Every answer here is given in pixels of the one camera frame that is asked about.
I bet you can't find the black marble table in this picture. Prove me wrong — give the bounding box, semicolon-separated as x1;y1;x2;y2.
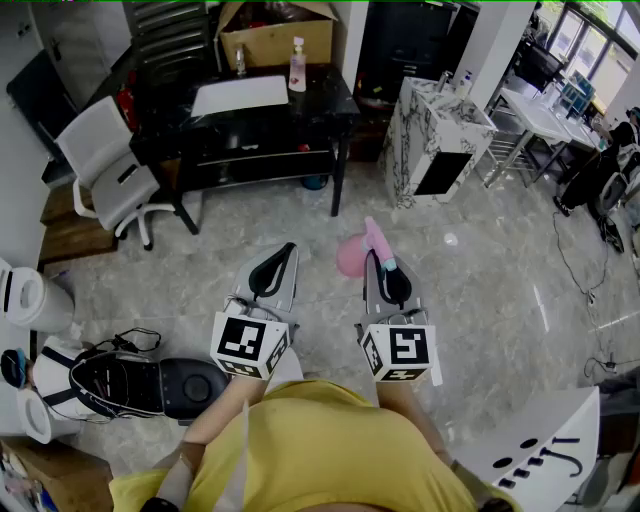
128;62;362;236

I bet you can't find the white office chair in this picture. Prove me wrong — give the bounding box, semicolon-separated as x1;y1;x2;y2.
53;95;176;251

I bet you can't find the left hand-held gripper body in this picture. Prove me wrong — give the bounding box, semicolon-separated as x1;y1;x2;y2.
209;294;301;381

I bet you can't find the red fire extinguisher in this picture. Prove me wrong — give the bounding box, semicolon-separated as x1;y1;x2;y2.
117;82;139;132

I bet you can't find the pink brush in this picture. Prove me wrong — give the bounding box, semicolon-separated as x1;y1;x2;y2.
335;215;399;280

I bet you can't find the pink pump soap bottle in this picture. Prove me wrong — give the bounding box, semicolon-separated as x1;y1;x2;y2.
288;35;308;94

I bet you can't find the person's right forearm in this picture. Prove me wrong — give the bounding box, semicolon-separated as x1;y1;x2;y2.
374;380;452;461

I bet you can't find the person's left forearm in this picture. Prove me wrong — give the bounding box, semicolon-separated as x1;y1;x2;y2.
153;372;265;471

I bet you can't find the metal frame white sink stand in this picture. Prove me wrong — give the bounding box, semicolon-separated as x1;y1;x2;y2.
480;87;604;190

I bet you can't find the black floor cable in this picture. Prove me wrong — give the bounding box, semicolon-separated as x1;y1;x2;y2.
551;209;640;374

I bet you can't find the black drawer cabinet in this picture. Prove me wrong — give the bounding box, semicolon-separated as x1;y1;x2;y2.
355;0;482;104

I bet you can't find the white marble sink cabinet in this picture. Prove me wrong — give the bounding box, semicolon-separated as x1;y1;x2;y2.
382;75;499;210

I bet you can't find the small cardboard box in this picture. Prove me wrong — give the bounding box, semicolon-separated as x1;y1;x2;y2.
0;437;115;512

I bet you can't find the white round bin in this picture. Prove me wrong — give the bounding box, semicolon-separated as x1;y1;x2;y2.
0;257;76;334

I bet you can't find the white panel with black hooks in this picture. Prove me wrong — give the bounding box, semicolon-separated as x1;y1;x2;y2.
452;384;601;506

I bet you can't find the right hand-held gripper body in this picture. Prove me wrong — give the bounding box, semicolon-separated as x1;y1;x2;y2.
354;309;444;385

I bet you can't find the white rectangular sink basin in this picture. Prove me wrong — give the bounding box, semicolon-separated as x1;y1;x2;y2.
190;74;290;119

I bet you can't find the large open cardboard box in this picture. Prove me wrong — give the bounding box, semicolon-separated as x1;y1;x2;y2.
215;0;339;71

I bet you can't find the person's yellow shirt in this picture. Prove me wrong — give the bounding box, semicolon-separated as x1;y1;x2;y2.
108;378;524;512

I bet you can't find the wooden step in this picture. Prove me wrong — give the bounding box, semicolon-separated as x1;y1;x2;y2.
38;180;120;265

